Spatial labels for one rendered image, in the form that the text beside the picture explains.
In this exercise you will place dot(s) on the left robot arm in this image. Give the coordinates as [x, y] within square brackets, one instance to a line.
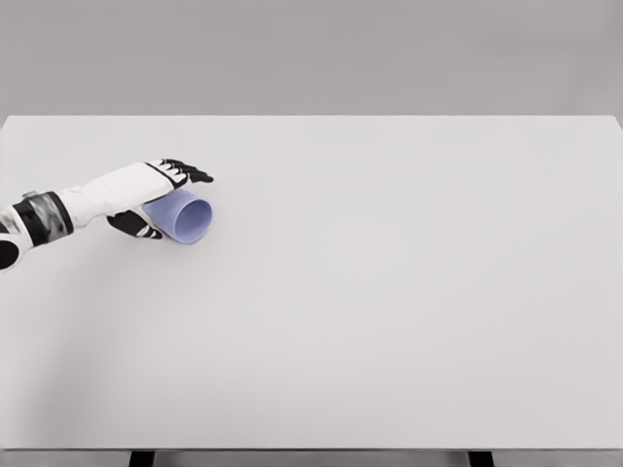
[44, 216]

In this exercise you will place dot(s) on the lavender plastic cup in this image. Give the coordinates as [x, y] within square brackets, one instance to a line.
[187, 219]

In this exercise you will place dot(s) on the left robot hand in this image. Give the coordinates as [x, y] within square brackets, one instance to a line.
[131, 187]

